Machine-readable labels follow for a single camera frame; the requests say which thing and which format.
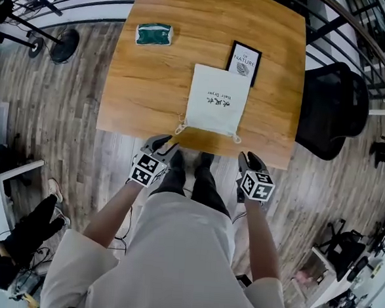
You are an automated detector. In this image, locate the person's leg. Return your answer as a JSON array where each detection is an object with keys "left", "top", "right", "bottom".
[
  {"left": 150, "top": 148, "right": 194, "bottom": 200},
  {"left": 189, "top": 151, "right": 237, "bottom": 220}
]

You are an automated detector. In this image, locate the green tissue packet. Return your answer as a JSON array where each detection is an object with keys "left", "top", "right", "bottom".
[{"left": 134, "top": 21, "right": 175, "bottom": 49}]

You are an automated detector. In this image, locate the person's right forearm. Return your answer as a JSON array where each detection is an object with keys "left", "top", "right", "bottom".
[{"left": 238, "top": 197, "right": 288, "bottom": 284}]

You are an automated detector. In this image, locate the person's left forearm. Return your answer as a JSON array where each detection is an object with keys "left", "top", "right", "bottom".
[{"left": 81, "top": 176, "right": 146, "bottom": 251}]

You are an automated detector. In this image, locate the black railing with wooden handrail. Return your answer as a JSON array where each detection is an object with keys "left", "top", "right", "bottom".
[{"left": 3, "top": 0, "right": 385, "bottom": 100}]

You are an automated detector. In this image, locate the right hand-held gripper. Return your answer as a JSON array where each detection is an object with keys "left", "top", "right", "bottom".
[{"left": 234, "top": 149, "right": 279, "bottom": 206}]

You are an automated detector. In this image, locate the person's right leg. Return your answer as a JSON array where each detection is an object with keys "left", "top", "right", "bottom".
[{"left": 189, "top": 151, "right": 237, "bottom": 220}]

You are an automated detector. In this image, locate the person's white shirt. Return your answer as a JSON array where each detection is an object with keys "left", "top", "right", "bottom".
[{"left": 39, "top": 182, "right": 301, "bottom": 308}]

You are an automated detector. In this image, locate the white drawstring hair dryer bag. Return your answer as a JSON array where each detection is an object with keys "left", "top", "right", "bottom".
[{"left": 174, "top": 62, "right": 254, "bottom": 145}]

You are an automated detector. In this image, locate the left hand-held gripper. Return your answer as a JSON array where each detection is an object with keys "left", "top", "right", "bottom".
[{"left": 127, "top": 131, "right": 181, "bottom": 192}]

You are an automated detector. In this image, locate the person's left leg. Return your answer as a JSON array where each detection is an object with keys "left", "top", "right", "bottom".
[{"left": 150, "top": 148, "right": 194, "bottom": 200}]

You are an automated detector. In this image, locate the black mesh office chair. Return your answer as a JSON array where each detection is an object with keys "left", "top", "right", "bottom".
[{"left": 293, "top": 58, "right": 373, "bottom": 164}]

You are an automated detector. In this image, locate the black framed picture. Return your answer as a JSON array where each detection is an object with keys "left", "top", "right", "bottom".
[{"left": 224, "top": 39, "right": 264, "bottom": 89}]

